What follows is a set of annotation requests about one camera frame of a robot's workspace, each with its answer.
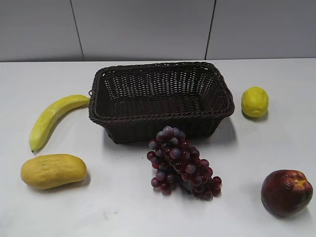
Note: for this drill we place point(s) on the black wicker basket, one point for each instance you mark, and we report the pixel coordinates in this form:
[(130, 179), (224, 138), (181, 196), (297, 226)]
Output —
[(134, 102)]

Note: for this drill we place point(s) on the dark red apple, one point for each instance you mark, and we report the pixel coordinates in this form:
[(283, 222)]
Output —
[(286, 192)]

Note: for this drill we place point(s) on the yellow banana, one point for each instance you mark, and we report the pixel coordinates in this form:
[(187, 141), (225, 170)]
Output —
[(49, 117)]

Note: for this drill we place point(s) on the yellow lemon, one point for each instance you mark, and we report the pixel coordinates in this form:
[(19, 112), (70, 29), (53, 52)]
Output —
[(255, 102)]

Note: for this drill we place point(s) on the yellow mango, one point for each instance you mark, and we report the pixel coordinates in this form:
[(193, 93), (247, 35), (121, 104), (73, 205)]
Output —
[(54, 170)]

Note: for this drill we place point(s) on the purple grape bunch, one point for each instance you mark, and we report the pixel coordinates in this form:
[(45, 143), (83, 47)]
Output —
[(178, 164)]

